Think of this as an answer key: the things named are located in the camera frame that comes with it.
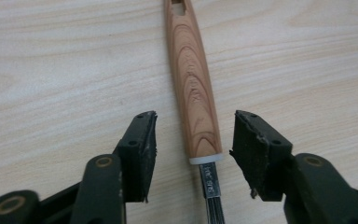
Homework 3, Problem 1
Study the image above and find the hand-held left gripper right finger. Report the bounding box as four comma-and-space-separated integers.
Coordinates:
228, 109, 294, 202

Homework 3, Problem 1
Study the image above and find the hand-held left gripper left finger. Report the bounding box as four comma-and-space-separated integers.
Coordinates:
113, 110, 158, 203

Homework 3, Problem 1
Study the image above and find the wooden handled kitchen utensil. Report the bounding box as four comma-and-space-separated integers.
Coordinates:
163, 0, 227, 224

